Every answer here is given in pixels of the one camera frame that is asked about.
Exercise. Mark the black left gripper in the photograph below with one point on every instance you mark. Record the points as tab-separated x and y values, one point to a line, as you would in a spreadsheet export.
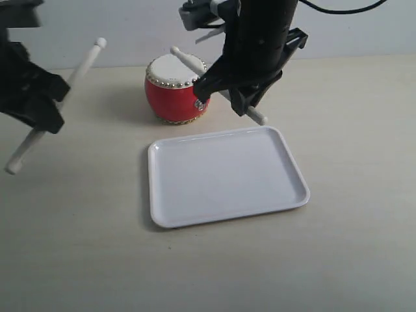
22	80

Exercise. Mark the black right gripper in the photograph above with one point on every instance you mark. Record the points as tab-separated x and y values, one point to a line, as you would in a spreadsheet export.
259	42

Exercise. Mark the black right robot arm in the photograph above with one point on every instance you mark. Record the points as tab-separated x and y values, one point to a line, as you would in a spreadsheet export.
259	42

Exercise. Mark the small red drum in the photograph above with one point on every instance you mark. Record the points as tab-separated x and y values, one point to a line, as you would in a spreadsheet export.
169	90

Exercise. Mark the white plastic tray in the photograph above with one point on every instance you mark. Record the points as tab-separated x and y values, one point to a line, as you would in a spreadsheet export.
223	175

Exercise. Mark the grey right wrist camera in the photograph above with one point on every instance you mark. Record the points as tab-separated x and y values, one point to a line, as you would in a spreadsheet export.
199	14

